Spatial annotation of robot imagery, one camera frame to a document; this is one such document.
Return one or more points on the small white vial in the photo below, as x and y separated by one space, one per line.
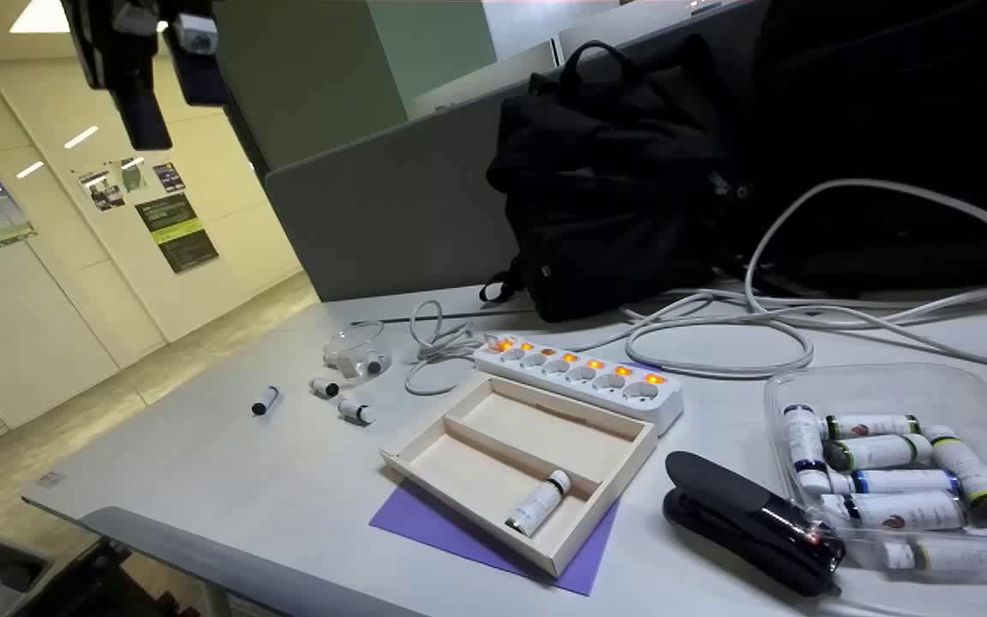
353 408
324 389
265 400

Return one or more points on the green cabinet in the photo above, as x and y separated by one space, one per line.
324 71

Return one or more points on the white vial blue band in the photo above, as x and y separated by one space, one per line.
906 481
803 445

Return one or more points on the small photo wall notice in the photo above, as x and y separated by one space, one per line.
170 176
130 172
104 188

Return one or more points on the clear plastic bag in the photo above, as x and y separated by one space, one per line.
356 351

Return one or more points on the white vial with black cap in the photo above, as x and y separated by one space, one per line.
538 501

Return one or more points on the white vial dark band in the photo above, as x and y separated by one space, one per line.
894 509
961 555

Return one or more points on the light wooden divided tray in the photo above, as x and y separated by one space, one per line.
523 468

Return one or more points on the black office chair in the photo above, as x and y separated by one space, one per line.
25 570

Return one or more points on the black stapler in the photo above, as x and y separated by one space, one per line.
744 519

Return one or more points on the black backpack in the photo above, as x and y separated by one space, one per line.
618 184

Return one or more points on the white vial green cap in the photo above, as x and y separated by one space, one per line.
880 455
872 427
974 472

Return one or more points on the purple paper sheet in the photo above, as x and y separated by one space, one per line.
427 521

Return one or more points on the dark green wall poster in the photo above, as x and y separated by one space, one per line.
177 232

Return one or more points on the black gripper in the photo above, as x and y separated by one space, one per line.
99 35

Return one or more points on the white marker bundle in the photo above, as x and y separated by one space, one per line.
951 396

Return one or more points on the grey partition panel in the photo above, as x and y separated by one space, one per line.
393 205

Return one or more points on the white multi-switch power strip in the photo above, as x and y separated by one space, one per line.
580 381

